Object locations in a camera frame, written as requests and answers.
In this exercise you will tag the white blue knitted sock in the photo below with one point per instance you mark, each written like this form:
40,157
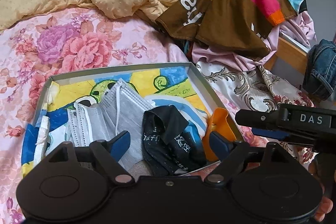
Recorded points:
189,112

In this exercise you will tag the cream baroque patterned sheet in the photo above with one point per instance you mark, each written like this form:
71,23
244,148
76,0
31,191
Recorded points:
256,90

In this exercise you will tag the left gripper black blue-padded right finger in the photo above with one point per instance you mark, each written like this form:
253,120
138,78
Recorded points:
233,156

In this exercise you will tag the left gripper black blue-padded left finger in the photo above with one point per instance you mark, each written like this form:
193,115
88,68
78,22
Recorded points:
105,157

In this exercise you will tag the wooden bed frame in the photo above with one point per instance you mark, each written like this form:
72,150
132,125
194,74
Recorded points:
290,54

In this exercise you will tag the brown multicolour striped cloth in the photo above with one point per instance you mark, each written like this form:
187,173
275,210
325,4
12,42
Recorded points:
227,24

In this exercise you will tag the light pink crumpled cloth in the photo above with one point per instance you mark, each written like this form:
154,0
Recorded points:
300,29

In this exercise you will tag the blue denim jeans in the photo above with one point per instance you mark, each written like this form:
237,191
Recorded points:
319,79

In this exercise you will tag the grey shallow cardboard box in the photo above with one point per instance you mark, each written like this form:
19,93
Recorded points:
200,85

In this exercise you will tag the black printed cloth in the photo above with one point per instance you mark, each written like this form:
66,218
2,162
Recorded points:
171,143

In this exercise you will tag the taupe drawstring pouch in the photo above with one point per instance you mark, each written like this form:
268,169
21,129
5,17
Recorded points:
140,169

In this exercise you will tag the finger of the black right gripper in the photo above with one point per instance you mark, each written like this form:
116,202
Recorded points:
264,124

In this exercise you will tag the orange cloth strip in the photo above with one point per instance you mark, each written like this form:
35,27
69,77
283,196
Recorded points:
217,122

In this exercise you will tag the pink floral bed sheet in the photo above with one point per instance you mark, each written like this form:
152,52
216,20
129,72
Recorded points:
69,40

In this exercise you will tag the yellow blue cartoon towel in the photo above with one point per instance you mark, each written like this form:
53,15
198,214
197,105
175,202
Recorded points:
50,126

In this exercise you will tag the grey face mask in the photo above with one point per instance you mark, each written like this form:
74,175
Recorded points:
120,109

